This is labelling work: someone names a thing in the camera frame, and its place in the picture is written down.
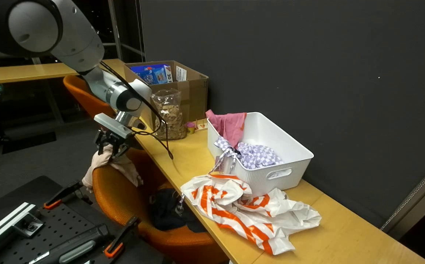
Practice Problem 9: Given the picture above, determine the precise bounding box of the grey window frame post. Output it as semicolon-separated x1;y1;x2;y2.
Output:
381;154;425;240

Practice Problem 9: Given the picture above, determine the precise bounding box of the large brown cardboard box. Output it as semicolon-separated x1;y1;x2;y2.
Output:
123;58;210;129

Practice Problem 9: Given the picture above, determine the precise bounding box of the clear jar of nuts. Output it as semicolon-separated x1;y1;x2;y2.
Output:
150;88;189;142

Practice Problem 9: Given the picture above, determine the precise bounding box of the purple and white checkered cloth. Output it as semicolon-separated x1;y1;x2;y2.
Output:
214;136;285;171

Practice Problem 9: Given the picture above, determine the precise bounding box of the dark cloth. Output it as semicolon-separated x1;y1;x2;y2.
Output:
147;187;207;233

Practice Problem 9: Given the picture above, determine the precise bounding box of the black perforated robot base table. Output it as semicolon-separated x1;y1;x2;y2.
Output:
0;174;167;264

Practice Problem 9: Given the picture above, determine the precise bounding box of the silver aluminium rail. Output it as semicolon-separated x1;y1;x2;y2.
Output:
0;201;38;246

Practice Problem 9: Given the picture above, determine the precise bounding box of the white plastic bin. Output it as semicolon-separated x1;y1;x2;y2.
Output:
205;110;315;196

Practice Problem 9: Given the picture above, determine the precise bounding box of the orange handled black clamp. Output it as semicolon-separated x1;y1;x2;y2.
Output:
43;180;85;211
103;215;142;259

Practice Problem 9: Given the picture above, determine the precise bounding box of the blue snack carton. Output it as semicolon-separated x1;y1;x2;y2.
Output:
129;63;175;86

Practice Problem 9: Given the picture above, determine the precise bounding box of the pink cloth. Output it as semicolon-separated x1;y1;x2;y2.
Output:
205;108;248;148

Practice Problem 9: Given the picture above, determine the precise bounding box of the empty orange chair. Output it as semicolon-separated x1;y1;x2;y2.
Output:
62;73;119;120

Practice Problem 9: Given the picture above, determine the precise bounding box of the orange chair with dark cloth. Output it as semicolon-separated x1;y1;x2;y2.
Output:
91;146;229;264

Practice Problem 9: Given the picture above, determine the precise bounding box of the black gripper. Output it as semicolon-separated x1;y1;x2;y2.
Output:
94;127;137;161

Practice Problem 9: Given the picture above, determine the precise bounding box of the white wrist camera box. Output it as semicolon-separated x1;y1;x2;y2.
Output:
93;113;134;140

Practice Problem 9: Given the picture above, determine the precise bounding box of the white paper leaflet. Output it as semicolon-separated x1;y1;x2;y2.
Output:
175;64;189;83

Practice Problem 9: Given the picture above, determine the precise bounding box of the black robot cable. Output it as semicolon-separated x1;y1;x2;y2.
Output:
100;60;176;161

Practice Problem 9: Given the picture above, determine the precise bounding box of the orange and white striped cloth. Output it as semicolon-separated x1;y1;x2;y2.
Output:
179;173;323;256

